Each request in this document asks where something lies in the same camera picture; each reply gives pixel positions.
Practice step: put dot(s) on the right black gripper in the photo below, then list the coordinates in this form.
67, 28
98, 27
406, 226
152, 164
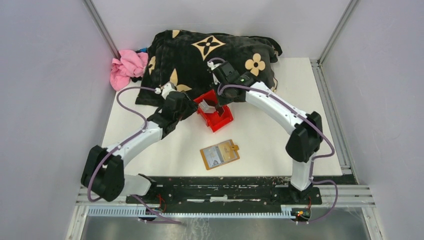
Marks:
222, 102

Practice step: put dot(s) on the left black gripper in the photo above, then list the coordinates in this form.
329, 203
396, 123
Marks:
190, 106

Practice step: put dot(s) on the red plastic bin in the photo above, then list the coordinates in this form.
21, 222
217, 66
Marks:
219, 119

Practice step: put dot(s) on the silver credit card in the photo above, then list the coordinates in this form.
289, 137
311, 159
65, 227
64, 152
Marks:
212, 156

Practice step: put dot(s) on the gold credit card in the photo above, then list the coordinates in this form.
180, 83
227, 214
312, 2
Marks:
226, 151

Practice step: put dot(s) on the yellow leather card holder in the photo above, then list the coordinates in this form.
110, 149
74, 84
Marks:
235, 148

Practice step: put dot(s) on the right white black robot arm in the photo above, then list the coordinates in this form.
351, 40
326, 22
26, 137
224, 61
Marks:
304, 129

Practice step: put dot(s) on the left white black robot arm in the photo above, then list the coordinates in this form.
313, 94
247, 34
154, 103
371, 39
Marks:
103, 173

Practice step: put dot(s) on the stack of credit cards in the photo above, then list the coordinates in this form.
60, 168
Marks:
207, 106

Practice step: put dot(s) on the black floral blanket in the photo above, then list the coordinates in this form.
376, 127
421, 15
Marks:
184, 58

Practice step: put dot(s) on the pink cloth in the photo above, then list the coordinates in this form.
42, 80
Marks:
131, 64

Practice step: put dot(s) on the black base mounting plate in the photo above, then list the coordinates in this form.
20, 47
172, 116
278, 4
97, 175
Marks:
242, 194

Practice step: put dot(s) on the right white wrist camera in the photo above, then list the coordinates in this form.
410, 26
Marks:
212, 67

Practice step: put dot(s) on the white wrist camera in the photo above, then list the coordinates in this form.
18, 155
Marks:
167, 89
212, 67

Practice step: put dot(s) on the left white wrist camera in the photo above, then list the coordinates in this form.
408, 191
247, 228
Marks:
167, 89

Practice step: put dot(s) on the aluminium rail frame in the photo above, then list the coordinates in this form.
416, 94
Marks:
347, 212

